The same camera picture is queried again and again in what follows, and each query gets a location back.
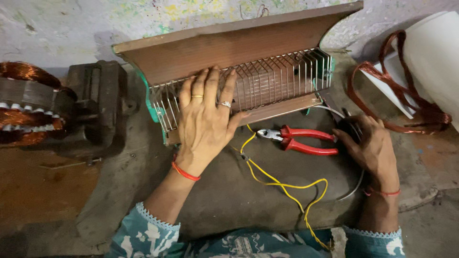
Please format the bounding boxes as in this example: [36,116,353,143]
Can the person's left hand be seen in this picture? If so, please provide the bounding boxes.
[175,65,249,176]

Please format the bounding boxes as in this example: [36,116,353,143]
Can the person's right hand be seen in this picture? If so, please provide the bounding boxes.
[332,114,399,192]

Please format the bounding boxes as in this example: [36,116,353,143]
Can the black tape roll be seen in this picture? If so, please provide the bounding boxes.
[336,115,363,145]

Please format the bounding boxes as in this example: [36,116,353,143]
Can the brown room heater with grille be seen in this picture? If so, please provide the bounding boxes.
[112,1,364,147]

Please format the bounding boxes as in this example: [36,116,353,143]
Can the white insulation paper sheet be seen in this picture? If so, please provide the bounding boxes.
[360,50,420,119]

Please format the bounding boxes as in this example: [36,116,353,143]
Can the grey bench vise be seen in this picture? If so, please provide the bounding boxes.
[54,60,138,162]

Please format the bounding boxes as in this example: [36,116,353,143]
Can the teal floral garment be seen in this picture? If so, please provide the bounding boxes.
[105,202,406,258]

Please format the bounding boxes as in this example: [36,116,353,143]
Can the copper wound motor stator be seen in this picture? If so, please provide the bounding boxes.
[0,62,77,147]

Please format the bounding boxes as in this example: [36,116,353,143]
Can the white cable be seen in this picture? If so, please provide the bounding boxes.
[311,105,366,201]

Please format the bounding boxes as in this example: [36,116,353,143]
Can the red thread bracelet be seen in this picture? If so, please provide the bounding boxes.
[363,186,401,197]
[171,154,201,182]

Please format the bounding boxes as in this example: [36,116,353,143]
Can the loose copper wire coil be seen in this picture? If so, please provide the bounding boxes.
[347,30,452,135]

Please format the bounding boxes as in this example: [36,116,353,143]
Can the red handled pliers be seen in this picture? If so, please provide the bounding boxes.
[257,125,339,156]

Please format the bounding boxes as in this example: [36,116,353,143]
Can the yellow wire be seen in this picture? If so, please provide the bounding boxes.
[229,124,332,251]

